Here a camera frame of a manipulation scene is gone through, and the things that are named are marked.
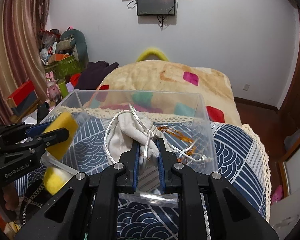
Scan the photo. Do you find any yellow green sponge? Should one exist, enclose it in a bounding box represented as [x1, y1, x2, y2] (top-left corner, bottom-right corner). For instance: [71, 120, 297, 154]
[42, 112, 78, 160]

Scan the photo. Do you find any white drawstring pouch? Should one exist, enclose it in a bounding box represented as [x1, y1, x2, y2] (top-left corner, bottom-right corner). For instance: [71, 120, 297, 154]
[103, 105, 213, 168]

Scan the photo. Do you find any yellow felt ball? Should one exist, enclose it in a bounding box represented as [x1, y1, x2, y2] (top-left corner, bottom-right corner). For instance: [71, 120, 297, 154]
[43, 166, 73, 195]

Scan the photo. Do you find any person's left hand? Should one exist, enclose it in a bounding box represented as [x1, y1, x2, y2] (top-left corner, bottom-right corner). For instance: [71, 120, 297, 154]
[2, 183, 19, 211]

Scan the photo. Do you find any clear plastic box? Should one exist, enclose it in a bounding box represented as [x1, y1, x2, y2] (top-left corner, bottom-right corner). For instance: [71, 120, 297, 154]
[42, 90, 217, 207]

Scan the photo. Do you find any red box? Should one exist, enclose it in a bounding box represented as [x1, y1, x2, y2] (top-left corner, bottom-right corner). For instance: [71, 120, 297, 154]
[6, 80, 35, 108]

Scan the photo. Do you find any pink rabbit plush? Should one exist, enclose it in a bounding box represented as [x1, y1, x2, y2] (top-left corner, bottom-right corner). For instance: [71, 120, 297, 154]
[46, 71, 62, 105]

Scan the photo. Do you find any blue white patterned tablecloth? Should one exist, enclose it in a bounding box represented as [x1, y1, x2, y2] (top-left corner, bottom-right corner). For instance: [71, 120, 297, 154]
[26, 115, 268, 239]

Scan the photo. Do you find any green bottle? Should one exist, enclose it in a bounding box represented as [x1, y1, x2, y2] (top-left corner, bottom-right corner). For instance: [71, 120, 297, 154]
[58, 79, 69, 98]

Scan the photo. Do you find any red plush item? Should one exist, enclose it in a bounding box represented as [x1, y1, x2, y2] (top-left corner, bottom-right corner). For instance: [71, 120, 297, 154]
[70, 73, 81, 87]

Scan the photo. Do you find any beige patchwork blanket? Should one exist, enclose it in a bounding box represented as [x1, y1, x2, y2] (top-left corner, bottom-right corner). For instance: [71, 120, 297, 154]
[96, 60, 242, 126]

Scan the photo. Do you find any dark purple garment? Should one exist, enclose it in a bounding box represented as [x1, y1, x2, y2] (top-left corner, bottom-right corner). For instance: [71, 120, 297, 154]
[75, 61, 119, 90]

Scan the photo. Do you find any green cardboard box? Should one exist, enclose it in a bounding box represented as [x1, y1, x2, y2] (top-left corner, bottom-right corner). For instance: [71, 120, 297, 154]
[44, 55, 85, 80]

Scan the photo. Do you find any grey green dinosaur plush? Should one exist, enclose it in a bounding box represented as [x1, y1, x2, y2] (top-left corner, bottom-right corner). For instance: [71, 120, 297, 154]
[57, 29, 89, 68]

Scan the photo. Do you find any yellow fuzzy hoop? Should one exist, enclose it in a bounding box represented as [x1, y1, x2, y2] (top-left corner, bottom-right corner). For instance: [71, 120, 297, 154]
[136, 47, 169, 62]

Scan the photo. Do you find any striped brown curtain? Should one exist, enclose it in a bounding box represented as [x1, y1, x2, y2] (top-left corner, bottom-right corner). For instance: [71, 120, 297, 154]
[0, 0, 50, 125]

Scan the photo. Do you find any pink plush toy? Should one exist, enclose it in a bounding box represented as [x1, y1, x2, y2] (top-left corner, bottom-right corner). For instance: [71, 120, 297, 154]
[271, 185, 283, 205]

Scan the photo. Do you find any black gold chain bag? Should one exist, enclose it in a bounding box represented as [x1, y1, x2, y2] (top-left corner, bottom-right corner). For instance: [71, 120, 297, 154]
[19, 179, 52, 226]

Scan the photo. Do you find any small wall monitor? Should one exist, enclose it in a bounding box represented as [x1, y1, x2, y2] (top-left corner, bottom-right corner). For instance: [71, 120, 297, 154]
[136, 0, 176, 16]

